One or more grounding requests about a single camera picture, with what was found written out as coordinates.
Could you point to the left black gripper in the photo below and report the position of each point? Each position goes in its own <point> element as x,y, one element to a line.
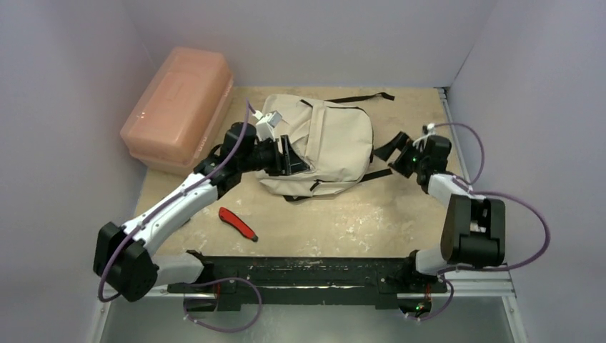
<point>294,163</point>

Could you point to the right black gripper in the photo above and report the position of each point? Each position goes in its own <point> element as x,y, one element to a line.
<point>404,154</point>

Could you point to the beige backpack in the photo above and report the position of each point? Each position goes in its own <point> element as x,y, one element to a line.
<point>333,137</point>

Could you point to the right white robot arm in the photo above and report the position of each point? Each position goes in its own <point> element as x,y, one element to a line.
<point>473,233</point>

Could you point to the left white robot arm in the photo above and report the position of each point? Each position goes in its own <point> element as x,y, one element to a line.
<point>125,254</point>

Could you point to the red utility knife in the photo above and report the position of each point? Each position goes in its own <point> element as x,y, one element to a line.
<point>230,218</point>

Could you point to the pink plastic storage box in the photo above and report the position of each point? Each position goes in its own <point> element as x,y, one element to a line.
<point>176,120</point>

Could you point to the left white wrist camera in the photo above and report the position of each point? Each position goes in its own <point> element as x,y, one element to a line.
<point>266,124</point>

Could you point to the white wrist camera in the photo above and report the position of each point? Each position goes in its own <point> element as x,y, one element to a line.
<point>427,131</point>
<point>266,124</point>

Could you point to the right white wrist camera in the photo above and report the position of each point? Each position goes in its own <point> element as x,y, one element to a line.
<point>427,131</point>

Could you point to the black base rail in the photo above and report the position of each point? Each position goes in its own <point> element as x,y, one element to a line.
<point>378,282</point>

